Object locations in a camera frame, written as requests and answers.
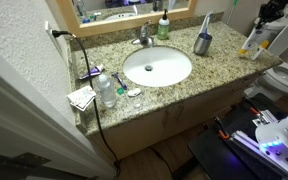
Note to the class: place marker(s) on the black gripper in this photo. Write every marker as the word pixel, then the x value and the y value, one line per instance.
pixel 272 10

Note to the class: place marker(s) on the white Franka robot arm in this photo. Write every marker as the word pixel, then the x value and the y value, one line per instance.
pixel 284 133

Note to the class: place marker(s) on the small white yellow tube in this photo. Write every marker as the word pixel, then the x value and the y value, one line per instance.
pixel 260 50

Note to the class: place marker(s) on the purple white toothpaste tube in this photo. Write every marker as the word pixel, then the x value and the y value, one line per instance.
pixel 94 71

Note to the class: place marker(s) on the green topped white stick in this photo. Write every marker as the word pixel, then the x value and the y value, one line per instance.
pixel 234 3

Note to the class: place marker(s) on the blue toothbrush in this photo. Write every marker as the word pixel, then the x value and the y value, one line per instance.
pixel 205 25

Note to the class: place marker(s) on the white toilet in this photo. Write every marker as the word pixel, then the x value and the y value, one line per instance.
pixel 284 81

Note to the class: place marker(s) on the stainless steel cup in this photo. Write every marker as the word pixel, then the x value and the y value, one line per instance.
pixel 202 45

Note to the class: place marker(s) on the green soap pump bottle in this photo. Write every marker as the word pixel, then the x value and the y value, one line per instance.
pixel 163 30

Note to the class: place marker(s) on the white oval sink basin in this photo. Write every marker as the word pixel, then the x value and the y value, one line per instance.
pixel 170 66

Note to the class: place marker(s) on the chrome faucet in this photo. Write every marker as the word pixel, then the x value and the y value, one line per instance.
pixel 145 40

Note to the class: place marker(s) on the chrome sink drain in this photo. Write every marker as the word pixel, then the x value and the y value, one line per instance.
pixel 148 68

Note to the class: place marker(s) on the wooden framed mirror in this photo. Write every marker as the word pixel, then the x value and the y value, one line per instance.
pixel 124 25

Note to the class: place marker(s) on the black robot cart platform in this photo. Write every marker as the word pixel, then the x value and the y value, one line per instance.
pixel 214 156

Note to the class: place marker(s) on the white contact lens case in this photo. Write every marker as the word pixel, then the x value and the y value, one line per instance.
pixel 134 92

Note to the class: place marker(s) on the beige vanity cabinet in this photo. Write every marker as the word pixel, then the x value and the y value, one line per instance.
pixel 157 123

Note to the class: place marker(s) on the small clear plastic cup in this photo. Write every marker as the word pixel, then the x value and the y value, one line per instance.
pixel 137 102

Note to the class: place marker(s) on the green bottle cap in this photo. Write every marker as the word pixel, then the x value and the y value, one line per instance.
pixel 120 90

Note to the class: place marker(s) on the clear plastic water bottle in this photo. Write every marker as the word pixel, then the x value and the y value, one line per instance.
pixel 107 93

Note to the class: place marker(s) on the white paper packet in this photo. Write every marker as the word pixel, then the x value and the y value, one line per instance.
pixel 81 97

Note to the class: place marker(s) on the white door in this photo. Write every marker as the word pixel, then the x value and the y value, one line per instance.
pixel 17 116

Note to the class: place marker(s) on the white wall outlet plate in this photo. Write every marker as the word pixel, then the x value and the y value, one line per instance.
pixel 50 38

